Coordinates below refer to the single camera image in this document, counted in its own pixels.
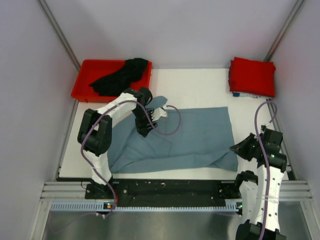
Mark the black t shirt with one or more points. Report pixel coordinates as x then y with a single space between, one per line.
115 83

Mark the red t shirt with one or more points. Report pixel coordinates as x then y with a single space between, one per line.
253 77

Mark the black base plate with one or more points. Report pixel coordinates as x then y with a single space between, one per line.
165 192

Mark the blue grey t shirt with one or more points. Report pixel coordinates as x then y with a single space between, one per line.
186 139

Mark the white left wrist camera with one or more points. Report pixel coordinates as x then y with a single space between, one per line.
158 113

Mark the red plastic bin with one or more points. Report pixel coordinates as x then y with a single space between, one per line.
93 69

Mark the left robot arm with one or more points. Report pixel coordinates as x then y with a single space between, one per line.
95 133

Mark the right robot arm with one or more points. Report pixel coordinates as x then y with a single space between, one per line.
260 191

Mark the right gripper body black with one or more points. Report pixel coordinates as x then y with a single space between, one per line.
254 146

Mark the grey slotted cable duct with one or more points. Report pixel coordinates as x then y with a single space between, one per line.
69 206

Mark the aluminium frame rail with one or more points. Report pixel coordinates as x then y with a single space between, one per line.
290 190

